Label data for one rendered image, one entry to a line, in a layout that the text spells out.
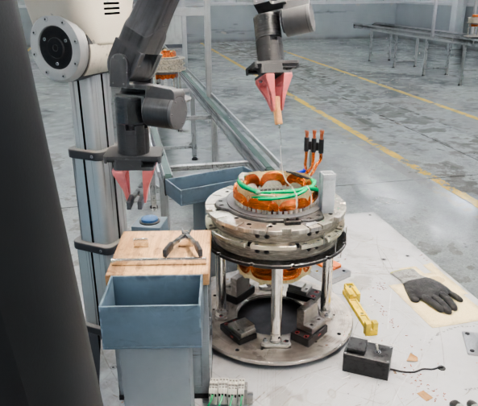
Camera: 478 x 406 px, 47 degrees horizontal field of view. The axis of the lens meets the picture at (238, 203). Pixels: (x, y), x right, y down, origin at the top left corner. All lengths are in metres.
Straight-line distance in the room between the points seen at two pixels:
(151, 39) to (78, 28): 0.39
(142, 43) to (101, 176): 0.57
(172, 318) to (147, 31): 0.47
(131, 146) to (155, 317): 0.30
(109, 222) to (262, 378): 0.58
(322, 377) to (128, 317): 0.48
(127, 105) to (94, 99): 0.44
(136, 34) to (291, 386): 0.75
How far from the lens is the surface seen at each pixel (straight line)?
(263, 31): 1.22
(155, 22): 0.95
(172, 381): 1.04
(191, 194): 1.46
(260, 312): 1.44
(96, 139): 1.44
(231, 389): 1.15
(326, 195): 1.20
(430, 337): 1.42
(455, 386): 1.29
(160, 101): 0.95
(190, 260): 1.05
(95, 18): 1.34
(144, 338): 0.98
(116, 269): 1.06
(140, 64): 0.97
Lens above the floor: 1.55
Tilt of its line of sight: 21 degrees down
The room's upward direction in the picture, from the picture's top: straight up
